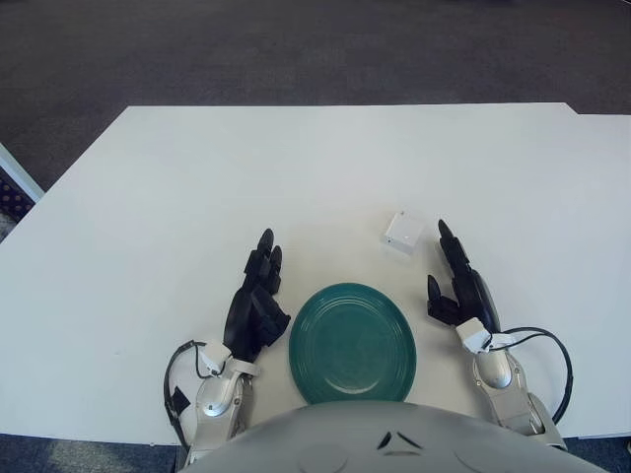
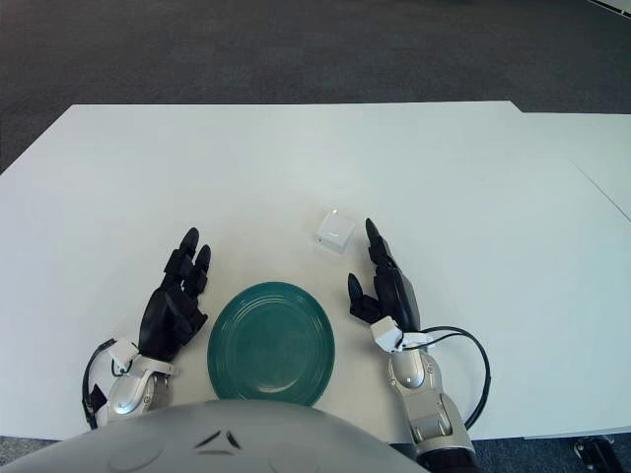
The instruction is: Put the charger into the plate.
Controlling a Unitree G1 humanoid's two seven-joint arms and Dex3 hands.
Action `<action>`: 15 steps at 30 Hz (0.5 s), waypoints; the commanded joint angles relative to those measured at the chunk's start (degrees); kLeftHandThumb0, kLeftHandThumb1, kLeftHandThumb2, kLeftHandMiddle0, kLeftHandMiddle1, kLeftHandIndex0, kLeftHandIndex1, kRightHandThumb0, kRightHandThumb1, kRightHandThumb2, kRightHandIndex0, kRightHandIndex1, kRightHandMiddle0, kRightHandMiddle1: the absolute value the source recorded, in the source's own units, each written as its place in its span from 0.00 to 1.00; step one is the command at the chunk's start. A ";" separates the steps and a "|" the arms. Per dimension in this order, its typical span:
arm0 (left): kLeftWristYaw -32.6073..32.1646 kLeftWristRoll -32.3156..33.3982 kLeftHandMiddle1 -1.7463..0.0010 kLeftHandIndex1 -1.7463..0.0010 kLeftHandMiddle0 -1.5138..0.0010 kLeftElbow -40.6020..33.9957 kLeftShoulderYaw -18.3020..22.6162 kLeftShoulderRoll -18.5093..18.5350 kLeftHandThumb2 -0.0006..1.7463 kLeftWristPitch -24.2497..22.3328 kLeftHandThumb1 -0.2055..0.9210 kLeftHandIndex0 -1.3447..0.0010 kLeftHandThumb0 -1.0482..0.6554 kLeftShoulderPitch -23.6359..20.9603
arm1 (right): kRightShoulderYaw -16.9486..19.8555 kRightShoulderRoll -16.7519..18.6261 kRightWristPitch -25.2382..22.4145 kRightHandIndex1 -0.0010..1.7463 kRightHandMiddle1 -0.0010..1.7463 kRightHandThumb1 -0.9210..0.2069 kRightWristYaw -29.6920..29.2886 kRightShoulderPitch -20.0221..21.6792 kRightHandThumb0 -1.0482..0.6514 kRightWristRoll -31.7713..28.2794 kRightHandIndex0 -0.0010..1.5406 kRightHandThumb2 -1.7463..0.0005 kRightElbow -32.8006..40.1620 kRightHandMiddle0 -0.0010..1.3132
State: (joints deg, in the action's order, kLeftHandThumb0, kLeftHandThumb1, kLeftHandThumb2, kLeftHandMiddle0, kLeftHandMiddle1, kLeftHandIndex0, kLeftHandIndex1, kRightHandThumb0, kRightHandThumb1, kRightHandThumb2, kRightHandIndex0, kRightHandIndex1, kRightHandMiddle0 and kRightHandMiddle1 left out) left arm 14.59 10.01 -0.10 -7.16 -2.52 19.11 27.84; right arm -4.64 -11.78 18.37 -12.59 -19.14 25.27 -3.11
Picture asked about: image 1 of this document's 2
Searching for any teal round plate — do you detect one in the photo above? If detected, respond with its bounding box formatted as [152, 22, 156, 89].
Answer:
[288, 282, 418, 406]

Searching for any white frame rail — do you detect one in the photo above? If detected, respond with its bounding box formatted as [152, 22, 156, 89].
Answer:
[0, 142, 43, 203]

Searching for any dark dotted mat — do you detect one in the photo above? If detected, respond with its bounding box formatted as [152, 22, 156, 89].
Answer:
[0, 165, 35, 218]

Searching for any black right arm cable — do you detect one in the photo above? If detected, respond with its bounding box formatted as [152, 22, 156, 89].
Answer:
[492, 327, 576, 425]

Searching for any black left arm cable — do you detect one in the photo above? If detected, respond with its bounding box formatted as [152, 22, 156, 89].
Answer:
[164, 339, 208, 444]

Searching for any white charger block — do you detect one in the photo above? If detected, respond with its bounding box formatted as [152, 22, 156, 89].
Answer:
[380, 210, 426, 255]

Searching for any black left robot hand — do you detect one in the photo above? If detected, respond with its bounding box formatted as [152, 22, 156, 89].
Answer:
[222, 228, 292, 365]

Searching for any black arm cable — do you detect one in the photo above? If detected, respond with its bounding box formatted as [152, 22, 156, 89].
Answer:
[164, 339, 208, 444]
[492, 327, 576, 425]

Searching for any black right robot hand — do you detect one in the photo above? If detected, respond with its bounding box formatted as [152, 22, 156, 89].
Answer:
[425, 219, 502, 336]

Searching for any grey robot torso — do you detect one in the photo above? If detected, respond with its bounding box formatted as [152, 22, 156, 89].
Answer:
[176, 401, 610, 473]

